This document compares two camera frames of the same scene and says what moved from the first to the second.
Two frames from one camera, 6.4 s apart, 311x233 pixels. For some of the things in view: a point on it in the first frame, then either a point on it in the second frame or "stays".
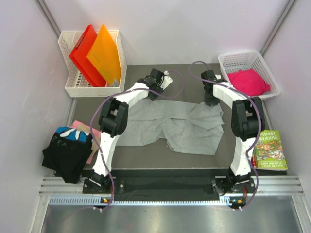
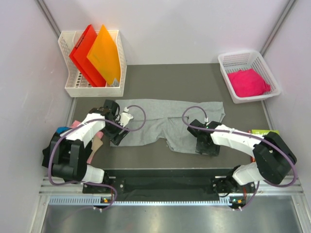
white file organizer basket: [77, 85] stays
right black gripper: [210, 102] -> [200, 148]
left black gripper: [160, 90] -> [115, 138]
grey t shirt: [187, 125] stays
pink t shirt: [96, 132] stays
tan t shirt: [95, 145] stays
